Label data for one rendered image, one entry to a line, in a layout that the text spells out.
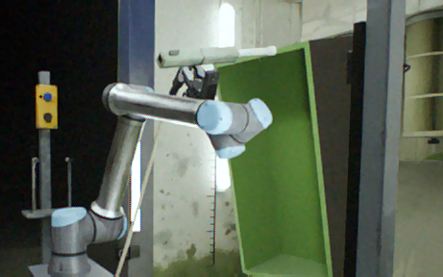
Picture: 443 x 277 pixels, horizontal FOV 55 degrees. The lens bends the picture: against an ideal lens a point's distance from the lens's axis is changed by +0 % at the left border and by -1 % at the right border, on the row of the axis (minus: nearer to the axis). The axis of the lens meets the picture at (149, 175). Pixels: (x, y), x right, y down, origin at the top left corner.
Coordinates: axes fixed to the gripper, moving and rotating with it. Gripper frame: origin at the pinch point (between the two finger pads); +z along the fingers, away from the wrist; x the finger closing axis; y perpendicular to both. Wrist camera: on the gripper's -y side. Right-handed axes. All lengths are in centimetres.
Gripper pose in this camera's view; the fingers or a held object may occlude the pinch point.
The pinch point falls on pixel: (187, 61)
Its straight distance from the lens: 151.5
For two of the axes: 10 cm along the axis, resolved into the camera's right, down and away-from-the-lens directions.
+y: -3.1, 4.4, 8.5
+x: 8.7, -2.3, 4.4
